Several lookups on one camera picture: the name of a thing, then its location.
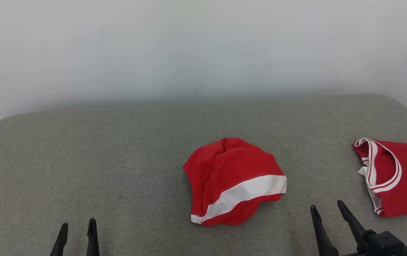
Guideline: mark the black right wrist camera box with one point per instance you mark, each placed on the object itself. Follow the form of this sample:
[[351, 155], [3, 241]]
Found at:
[[384, 243]]

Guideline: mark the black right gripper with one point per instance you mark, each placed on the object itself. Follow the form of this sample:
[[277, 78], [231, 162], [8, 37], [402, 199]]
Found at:
[[354, 254]]

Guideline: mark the grey fabric sofa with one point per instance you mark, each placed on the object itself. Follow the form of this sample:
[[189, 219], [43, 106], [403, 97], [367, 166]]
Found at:
[[118, 160]]

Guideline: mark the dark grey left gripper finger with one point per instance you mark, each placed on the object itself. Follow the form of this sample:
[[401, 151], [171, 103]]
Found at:
[[60, 243], [92, 240]]

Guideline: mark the red shorts with white stripe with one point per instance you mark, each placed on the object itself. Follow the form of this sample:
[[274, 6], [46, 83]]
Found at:
[[231, 167]]

